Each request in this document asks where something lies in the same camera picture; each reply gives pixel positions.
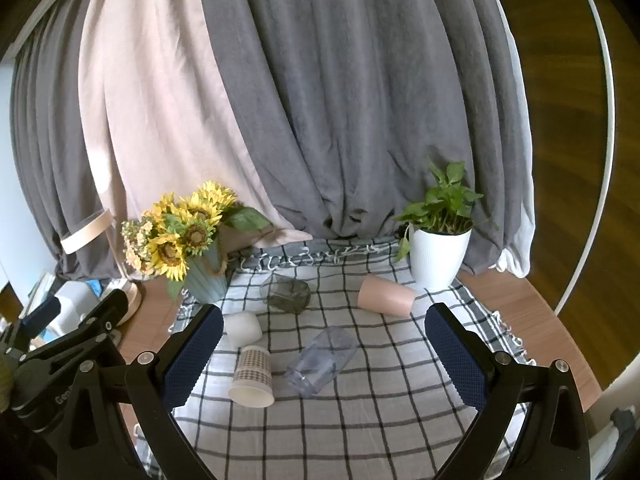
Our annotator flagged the white ribbed plant pot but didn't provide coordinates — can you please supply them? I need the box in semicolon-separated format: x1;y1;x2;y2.
407;225;473;292

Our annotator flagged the white sheer curtain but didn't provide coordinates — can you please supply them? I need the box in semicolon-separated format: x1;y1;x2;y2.
492;25;537;279

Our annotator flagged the white curtain rail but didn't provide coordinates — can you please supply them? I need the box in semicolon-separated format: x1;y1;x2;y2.
7;0;98;56

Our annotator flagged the white cup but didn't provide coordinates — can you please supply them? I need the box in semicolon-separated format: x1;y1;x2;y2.
222;311;263;347

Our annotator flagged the pink cup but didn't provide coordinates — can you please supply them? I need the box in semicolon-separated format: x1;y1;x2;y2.
357;274;417;318

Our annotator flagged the dark smoky glass cup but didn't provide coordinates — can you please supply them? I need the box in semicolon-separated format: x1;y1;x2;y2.
260;274;312;315

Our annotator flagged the sunflower bouquet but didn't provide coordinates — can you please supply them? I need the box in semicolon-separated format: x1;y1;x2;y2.
121;180;273;301

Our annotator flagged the grey curtain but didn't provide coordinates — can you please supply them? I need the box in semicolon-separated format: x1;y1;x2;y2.
10;0;531;281

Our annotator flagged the green leafy plant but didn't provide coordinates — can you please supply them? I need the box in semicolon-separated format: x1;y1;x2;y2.
392;161;495;263

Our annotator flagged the checked paper cup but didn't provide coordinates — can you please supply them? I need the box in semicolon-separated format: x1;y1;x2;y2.
228;344;276;408

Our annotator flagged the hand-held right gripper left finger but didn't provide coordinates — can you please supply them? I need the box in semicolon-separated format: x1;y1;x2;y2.
59;304;224;480

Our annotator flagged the checked tablecloth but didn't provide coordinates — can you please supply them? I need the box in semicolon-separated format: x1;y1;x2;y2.
132;237;538;480

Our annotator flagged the pale pink curtain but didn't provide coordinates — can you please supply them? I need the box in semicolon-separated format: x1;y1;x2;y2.
77;0;313;261

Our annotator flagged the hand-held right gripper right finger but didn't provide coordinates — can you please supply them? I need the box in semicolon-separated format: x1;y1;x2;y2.
425;303;593;480

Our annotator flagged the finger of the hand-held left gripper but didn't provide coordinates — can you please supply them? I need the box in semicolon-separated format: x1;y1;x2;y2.
0;299;62;356
42;289;129;358

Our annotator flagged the white ring desk lamp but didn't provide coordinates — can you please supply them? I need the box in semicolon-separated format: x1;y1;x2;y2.
60;210;146;322

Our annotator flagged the teal ribbed vase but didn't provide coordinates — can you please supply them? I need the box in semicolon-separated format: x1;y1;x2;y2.
182;240;231;306

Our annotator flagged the white box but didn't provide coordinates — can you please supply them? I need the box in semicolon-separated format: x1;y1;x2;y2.
52;280;108;336

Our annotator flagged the clear plastic cup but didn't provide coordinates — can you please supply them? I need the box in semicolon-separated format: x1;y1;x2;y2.
284;326;359;399

